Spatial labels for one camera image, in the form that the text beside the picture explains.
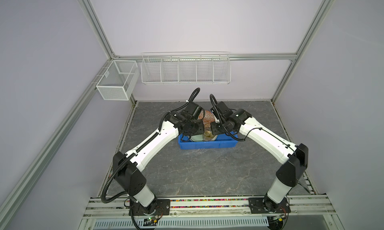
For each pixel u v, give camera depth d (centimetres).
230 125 55
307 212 74
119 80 102
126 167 39
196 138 94
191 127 64
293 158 44
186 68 98
